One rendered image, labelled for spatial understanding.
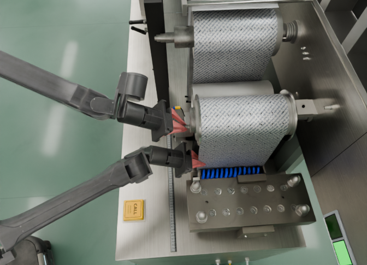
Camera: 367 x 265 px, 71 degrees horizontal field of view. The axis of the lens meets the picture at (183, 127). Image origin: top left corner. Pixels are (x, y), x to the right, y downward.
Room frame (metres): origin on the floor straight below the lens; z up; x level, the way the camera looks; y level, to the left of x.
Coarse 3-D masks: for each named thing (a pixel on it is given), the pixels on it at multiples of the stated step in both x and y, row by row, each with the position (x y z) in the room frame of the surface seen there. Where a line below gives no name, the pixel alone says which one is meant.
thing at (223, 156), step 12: (252, 144) 0.34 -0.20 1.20; (264, 144) 0.34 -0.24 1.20; (276, 144) 0.35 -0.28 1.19; (204, 156) 0.33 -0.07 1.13; (216, 156) 0.34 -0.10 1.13; (228, 156) 0.34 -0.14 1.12; (240, 156) 0.34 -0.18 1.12; (252, 156) 0.34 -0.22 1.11; (264, 156) 0.35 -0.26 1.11; (204, 168) 0.33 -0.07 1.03; (216, 168) 0.34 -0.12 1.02; (228, 168) 0.34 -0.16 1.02
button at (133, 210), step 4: (128, 200) 0.25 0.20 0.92; (132, 200) 0.25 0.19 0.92; (136, 200) 0.25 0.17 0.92; (140, 200) 0.25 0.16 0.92; (124, 204) 0.24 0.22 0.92; (128, 204) 0.24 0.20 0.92; (132, 204) 0.24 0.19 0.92; (136, 204) 0.24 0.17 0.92; (140, 204) 0.24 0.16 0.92; (124, 208) 0.22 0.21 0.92; (128, 208) 0.22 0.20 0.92; (132, 208) 0.22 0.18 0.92; (136, 208) 0.22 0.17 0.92; (140, 208) 0.22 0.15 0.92; (124, 212) 0.21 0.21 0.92; (128, 212) 0.21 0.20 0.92; (132, 212) 0.21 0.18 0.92; (136, 212) 0.21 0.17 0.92; (140, 212) 0.21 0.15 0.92; (124, 216) 0.19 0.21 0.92; (128, 216) 0.19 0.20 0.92; (132, 216) 0.19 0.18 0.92; (136, 216) 0.19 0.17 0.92; (140, 216) 0.19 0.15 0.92; (124, 220) 0.18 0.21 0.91; (128, 220) 0.18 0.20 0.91; (132, 220) 0.18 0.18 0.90
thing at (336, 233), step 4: (332, 216) 0.14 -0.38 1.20; (328, 220) 0.13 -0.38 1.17; (332, 220) 0.13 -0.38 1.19; (328, 224) 0.13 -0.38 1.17; (332, 224) 0.12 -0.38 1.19; (336, 224) 0.12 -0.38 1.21; (328, 228) 0.12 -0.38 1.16; (332, 228) 0.11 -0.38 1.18; (336, 228) 0.11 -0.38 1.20; (332, 232) 0.10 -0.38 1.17; (336, 232) 0.10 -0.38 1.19; (340, 232) 0.10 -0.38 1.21; (332, 236) 0.10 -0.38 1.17; (336, 236) 0.09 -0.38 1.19; (340, 236) 0.09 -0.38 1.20
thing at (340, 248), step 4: (336, 244) 0.08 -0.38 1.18; (340, 244) 0.07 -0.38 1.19; (344, 244) 0.07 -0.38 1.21; (336, 248) 0.07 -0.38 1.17; (340, 248) 0.07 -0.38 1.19; (344, 248) 0.06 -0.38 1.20; (336, 252) 0.06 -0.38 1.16; (340, 252) 0.06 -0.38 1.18; (344, 252) 0.06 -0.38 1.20; (340, 256) 0.05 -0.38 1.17; (344, 256) 0.05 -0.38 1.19; (348, 256) 0.05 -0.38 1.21; (340, 260) 0.04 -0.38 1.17; (344, 260) 0.04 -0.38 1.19; (348, 260) 0.04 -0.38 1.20; (340, 264) 0.03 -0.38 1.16; (344, 264) 0.03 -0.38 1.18
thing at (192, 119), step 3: (189, 108) 0.42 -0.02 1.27; (192, 108) 0.41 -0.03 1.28; (189, 111) 0.42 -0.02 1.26; (192, 111) 0.40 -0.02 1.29; (195, 111) 0.40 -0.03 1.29; (189, 114) 0.41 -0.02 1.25; (192, 114) 0.39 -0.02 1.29; (195, 114) 0.39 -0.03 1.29; (189, 117) 0.41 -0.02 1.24; (192, 117) 0.38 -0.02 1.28; (195, 117) 0.38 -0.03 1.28; (189, 120) 0.41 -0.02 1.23; (192, 120) 0.37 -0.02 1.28; (195, 120) 0.37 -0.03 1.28; (192, 123) 0.37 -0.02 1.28; (195, 123) 0.37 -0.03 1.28; (192, 126) 0.36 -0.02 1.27; (195, 126) 0.36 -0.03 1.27; (192, 129) 0.36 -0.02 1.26; (195, 129) 0.36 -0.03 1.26; (192, 132) 0.36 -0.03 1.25; (195, 132) 0.36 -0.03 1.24
